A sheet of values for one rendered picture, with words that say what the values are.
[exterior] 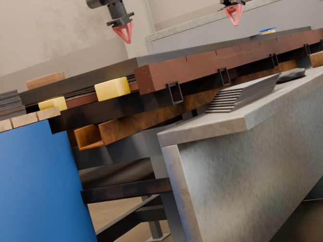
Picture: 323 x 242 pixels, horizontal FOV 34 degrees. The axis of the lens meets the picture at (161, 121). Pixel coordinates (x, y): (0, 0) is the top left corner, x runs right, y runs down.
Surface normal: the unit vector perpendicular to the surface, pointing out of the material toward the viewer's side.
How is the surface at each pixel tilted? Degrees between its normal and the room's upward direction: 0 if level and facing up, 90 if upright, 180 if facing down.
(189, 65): 90
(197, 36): 90
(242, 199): 90
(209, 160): 90
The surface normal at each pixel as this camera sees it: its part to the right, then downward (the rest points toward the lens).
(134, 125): 0.83, -0.18
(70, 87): -0.49, 0.20
